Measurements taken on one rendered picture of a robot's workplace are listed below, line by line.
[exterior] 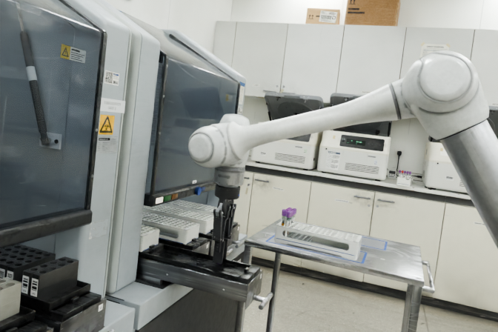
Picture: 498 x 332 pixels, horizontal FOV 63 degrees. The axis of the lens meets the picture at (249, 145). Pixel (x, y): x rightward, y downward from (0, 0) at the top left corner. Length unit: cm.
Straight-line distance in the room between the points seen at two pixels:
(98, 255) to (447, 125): 86
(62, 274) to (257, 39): 327
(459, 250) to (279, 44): 227
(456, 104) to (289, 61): 303
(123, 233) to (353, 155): 250
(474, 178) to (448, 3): 334
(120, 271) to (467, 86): 95
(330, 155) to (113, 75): 259
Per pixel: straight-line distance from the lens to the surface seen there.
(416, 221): 345
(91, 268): 111
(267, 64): 390
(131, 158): 114
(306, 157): 345
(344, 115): 111
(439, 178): 342
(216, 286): 119
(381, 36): 378
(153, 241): 135
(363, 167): 341
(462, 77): 90
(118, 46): 106
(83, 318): 99
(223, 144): 101
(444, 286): 358
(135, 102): 112
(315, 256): 144
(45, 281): 98
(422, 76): 89
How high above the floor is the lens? 124
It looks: 3 degrees down
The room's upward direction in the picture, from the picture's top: 7 degrees clockwise
